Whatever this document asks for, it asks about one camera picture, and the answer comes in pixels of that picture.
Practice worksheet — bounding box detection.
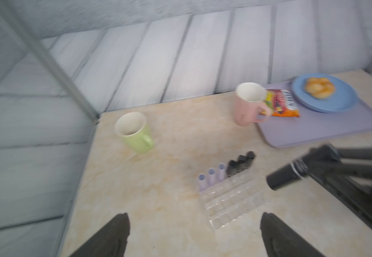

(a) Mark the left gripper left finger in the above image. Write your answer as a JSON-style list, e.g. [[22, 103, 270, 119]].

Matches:
[[70, 213, 130, 257]]

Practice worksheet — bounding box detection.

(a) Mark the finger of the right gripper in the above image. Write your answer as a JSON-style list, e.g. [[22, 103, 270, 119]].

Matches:
[[307, 161, 372, 229], [330, 145, 372, 161]]

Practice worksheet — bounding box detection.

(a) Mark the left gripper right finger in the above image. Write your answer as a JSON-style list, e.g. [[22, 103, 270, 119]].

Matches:
[[260, 213, 324, 257]]

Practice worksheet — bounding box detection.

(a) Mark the clear acrylic lipstick organizer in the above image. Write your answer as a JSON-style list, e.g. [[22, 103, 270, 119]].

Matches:
[[199, 168, 265, 230]]

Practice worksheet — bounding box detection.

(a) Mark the black lipstick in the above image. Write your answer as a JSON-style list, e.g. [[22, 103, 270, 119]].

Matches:
[[245, 151, 256, 168], [266, 145, 339, 191], [226, 160, 238, 177], [236, 155, 247, 173]]

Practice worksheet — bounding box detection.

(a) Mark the lavender lipstick tube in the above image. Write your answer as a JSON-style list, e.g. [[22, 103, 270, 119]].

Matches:
[[197, 173, 208, 192], [207, 168, 218, 186], [217, 163, 227, 182]]

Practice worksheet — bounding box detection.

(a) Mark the blue plate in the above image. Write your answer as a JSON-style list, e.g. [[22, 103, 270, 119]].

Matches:
[[291, 73, 359, 113]]

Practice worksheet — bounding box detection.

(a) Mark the bread roll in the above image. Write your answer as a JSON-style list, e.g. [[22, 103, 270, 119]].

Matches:
[[304, 77, 336, 100]]

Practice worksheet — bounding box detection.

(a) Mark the lavender tray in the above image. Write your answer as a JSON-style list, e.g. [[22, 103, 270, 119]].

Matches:
[[256, 80, 372, 148]]

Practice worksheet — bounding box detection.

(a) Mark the colourful snack bag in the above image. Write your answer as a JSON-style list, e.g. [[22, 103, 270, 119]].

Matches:
[[264, 90, 300, 118]]

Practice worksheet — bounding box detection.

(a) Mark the green mug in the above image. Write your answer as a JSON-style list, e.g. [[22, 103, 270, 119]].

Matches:
[[114, 112, 155, 154]]

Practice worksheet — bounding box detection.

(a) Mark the pink mug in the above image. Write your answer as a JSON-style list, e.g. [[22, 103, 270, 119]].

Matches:
[[234, 82, 273, 126]]

